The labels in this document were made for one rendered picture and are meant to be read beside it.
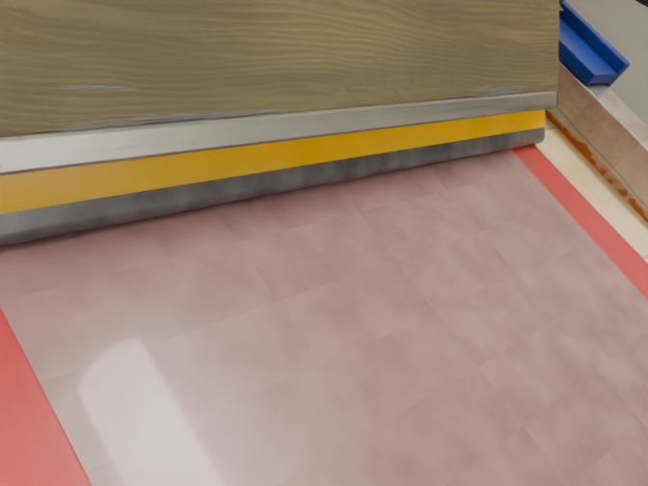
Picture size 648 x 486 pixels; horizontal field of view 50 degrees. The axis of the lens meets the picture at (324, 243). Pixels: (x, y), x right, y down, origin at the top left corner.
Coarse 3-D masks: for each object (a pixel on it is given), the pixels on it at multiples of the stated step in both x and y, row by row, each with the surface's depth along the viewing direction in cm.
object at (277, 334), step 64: (320, 192) 33; (0, 256) 23; (64, 256) 24; (128, 256) 25; (192, 256) 27; (256, 256) 28; (320, 256) 30; (384, 256) 32; (0, 320) 21; (64, 320) 22; (128, 320) 23; (192, 320) 25; (256, 320) 26; (320, 320) 28; (384, 320) 29; (0, 384) 20; (64, 384) 21; (128, 384) 22; (192, 384) 23; (256, 384) 24; (320, 384) 26; (384, 384) 27; (448, 384) 29; (0, 448) 19; (64, 448) 20; (128, 448) 21; (192, 448) 22; (256, 448) 23; (320, 448) 24; (384, 448) 25; (448, 448) 27; (512, 448) 28
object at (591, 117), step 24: (576, 96) 51; (600, 96) 50; (552, 120) 52; (576, 120) 51; (600, 120) 50; (624, 120) 50; (576, 144) 52; (600, 144) 50; (624, 144) 49; (600, 168) 51; (624, 168) 50; (624, 192) 50
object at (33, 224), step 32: (544, 128) 48; (352, 160) 34; (384, 160) 36; (416, 160) 38; (160, 192) 26; (192, 192) 27; (224, 192) 28; (256, 192) 30; (0, 224) 22; (32, 224) 23; (64, 224) 24; (96, 224) 25
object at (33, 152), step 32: (512, 96) 40; (544, 96) 42; (128, 128) 22; (160, 128) 23; (192, 128) 24; (224, 128) 25; (256, 128) 26; (288, 128) 27; (320, 128) 29; (352, 128) 30; (384, 128) 32; (0, 160) 20; (32, 160) 20; (64, 160) 21; (96, 160) 22
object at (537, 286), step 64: (384, 192) 36; (448, 192) 39; (512, 192) 42; (576, 192) 47; (448, 256) 35; (512, 256) 38; (576, 256) 41; (640, 256) 45; (448, 320) 32; (512, 320) 34; (576, 320) 37; (640, 320) 40; (512, 384) 31; (576, 384) 33; (640, 384) 36; (576, 448) 30; (640, 448) 32
